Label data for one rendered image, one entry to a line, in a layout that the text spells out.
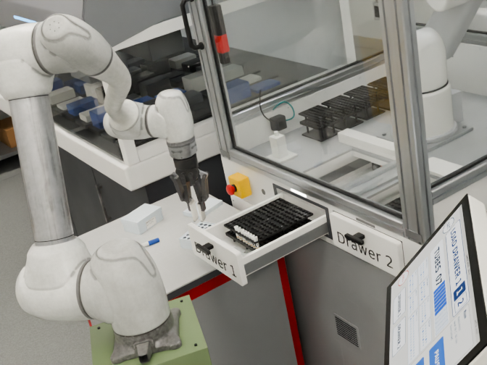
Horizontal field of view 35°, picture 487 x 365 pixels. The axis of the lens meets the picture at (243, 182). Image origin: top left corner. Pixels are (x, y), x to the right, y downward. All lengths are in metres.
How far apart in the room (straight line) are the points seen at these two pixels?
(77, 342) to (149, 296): 1.84
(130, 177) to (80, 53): 1.20
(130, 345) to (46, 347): 1.82
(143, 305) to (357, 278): 0.75
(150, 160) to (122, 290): 1.23
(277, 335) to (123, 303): 0.96
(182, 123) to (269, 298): 0.71
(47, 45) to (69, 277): 0.57
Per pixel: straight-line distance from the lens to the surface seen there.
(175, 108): 2.33
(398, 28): 1.85
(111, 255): 1.90
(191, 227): 2.39
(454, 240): 1.67
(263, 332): 2.72
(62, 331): 3.86
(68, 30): 1.87
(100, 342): 2.11
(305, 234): 2.34
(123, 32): 2.91
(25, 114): 1.99
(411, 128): 1.91
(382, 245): 2.17
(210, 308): 2.54
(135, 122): 2.38
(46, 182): 1.99
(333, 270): 2.47
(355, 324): 2.52
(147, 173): 3.06
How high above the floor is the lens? 2.01
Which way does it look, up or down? 25 degrees down
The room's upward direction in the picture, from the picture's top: 12 degrees counter-clockwise
